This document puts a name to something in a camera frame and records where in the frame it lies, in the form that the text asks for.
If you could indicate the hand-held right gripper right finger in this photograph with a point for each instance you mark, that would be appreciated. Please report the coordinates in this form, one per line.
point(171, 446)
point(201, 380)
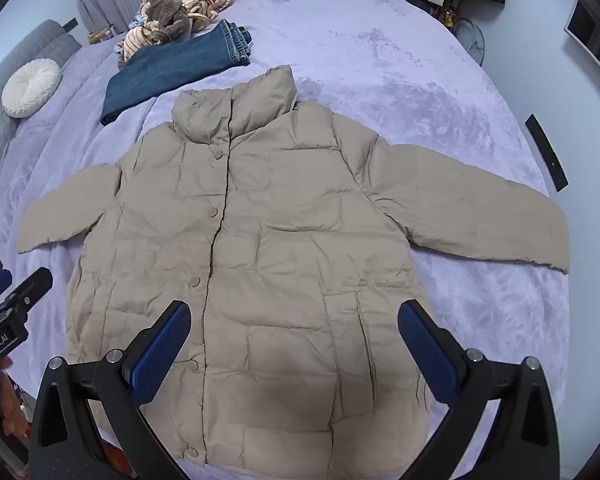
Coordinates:
point(427, 347)

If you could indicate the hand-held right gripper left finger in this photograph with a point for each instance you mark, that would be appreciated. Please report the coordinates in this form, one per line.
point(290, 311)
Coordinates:
point(162, 347)

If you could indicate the person's left hand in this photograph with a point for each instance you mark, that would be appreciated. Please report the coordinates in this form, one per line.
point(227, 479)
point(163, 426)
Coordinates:
point(15, 410)

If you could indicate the white round pillow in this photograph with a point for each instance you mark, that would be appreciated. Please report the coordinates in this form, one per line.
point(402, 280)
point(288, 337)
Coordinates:
point(30, 87)

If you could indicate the grey quilted headboard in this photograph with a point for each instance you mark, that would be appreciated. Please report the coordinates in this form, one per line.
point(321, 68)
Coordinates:
point(10, 60)

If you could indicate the blue jeans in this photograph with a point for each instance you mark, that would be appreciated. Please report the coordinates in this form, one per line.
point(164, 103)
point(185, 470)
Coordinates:
point(170, 70)

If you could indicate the purple plush bed blanket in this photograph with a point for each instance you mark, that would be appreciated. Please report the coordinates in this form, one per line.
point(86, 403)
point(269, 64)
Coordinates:
point(405, 85)

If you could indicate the colourful printed cloth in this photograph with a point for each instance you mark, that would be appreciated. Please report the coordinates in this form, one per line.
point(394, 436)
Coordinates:
point(130, 27)

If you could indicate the standing fan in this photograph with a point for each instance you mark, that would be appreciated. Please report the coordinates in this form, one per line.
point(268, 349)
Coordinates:
point(472, 42)

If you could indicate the striped brown plush blanket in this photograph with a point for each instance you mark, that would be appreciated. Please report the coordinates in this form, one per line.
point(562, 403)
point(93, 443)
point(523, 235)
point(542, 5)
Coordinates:
point(170, 10)

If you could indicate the brown patterned bag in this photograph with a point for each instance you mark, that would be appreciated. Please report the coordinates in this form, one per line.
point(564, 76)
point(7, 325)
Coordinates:
point(451, 19)

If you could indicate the black wall strip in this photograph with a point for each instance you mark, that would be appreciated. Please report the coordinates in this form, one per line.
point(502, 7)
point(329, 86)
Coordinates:
point(546, 152)

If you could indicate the wall-mounted monitor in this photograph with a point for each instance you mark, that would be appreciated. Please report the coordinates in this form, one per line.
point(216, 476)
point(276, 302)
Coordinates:
point(592, 35)

